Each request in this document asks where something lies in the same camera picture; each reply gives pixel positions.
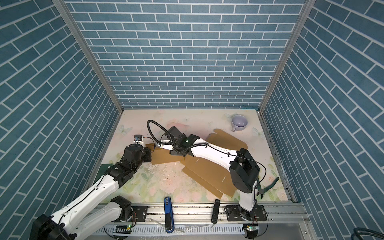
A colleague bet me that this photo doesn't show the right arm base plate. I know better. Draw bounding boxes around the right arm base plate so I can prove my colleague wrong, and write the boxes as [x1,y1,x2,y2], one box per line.
[224,205,267,222]

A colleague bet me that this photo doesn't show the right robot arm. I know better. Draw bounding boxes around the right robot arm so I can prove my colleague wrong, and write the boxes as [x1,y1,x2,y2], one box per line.
[155,134,260,221]

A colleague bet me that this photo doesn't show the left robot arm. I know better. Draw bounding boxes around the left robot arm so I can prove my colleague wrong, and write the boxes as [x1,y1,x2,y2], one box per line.
[29,144,152,240]

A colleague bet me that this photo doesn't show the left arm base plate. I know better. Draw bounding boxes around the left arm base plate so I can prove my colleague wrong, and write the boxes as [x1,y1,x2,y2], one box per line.
[128,206,149,224]

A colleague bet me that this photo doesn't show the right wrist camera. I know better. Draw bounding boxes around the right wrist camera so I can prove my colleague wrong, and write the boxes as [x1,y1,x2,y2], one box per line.
[147,120,186,144]

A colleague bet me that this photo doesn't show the aluminium front rail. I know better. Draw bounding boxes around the aluminium front rail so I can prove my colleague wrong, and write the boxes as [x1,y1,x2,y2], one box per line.
[64,202,310,226]

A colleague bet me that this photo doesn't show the green handled pliers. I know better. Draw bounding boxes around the green handled pliers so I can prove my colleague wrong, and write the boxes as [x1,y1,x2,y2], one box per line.
[256,177,280,198]

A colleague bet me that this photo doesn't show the blue black handheld tool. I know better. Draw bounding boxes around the blue black handheld tool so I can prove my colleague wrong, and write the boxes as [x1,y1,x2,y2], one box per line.
[164,197,175,234]

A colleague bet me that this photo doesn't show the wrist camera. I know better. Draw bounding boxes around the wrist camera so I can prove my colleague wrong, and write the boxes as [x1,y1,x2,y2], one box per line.
[134,135,144,145]
[147,120,186,144]

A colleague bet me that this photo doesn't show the dark green flat object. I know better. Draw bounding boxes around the dark green flat object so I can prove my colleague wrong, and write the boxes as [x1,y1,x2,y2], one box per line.
[97,164,113,178]

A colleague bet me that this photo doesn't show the lavender ceramic cup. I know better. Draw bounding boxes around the lavender ceramic cup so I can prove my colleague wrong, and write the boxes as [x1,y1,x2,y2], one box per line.
[231,115,248,132]

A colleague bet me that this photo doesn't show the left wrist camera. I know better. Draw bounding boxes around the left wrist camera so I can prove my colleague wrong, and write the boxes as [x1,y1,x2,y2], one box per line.
[134,135,144,145]

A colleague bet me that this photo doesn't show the cardboard box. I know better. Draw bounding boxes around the cardboard box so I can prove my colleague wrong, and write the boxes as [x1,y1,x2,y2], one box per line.
[146,143,184,165]

